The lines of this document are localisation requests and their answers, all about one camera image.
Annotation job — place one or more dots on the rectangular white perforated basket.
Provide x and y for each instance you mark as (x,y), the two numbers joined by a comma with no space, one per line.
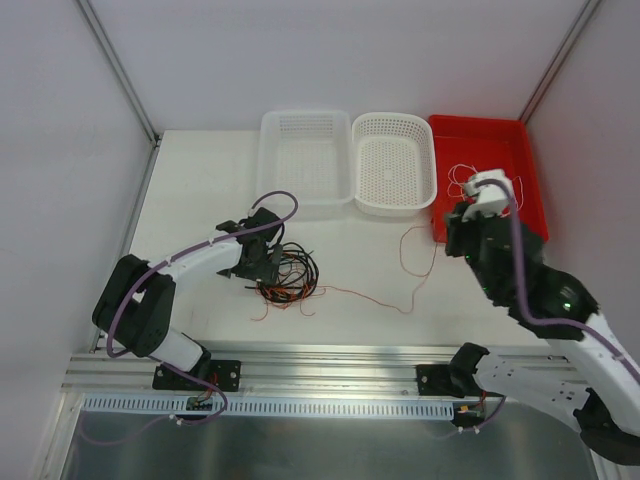
(307,153)

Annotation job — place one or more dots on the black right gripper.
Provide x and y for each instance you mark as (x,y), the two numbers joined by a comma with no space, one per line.
(460,235)

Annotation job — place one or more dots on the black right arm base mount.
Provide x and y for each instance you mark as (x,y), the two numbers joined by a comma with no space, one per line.
(454,379)

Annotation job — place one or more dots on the white slotted cable duct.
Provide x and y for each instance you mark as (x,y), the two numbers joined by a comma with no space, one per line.
(265,406)

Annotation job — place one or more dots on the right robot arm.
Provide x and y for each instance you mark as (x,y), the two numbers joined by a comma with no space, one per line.
(604,412)

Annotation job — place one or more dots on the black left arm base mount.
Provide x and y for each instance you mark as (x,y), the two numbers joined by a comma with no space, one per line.
(224,374)

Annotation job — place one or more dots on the round white perforated basket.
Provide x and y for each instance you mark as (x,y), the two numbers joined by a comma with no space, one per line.
(396,173)

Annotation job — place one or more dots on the red plastic tray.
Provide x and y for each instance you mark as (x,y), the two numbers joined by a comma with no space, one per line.
(467,145)

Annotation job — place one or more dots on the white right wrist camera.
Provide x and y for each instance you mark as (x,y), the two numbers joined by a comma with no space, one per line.
(490,191)

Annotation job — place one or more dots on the aluminium rail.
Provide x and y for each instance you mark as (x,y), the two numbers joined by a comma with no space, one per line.
(271,369)

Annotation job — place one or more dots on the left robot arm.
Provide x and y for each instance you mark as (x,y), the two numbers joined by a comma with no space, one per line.
(135,307)

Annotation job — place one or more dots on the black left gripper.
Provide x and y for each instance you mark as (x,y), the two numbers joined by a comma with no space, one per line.
(275,263)

